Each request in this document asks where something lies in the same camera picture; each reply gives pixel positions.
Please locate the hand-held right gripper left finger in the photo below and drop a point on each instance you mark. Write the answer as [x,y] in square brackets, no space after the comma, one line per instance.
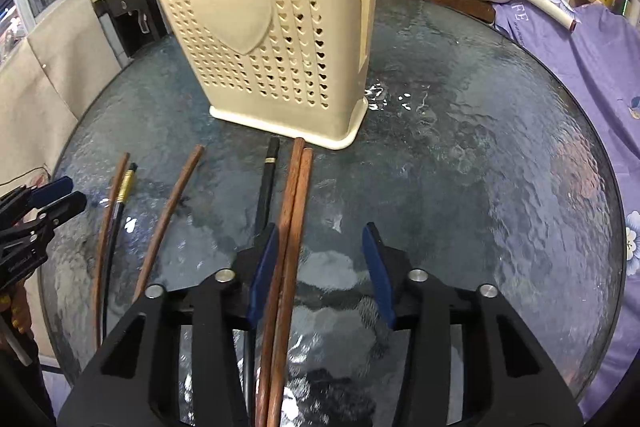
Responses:
[262,277]

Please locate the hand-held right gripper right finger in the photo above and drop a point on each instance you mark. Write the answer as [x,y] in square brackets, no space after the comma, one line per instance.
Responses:
[381,277]

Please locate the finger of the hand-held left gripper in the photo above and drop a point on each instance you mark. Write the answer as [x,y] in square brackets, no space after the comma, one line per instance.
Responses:
[52,193]
[67,209]

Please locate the brown wooden chopstick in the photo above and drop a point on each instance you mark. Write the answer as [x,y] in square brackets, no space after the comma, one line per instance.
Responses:
[302,207]
[111,207]
[172,212]
[290,207]

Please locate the black chopstick with gold band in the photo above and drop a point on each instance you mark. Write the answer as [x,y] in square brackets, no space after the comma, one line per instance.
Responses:
[267,187]
[125,187]

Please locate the cream plastic utensil holder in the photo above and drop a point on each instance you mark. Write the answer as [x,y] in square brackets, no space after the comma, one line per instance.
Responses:
[260,57]

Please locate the person's left hand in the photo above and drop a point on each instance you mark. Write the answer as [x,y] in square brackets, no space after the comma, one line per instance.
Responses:
[20,309]

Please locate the grey water dispenser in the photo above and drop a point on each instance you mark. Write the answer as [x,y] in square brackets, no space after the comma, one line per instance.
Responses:
[120,7]

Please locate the purple floral cloth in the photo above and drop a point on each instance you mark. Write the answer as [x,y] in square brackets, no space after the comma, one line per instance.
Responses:
[590,107]

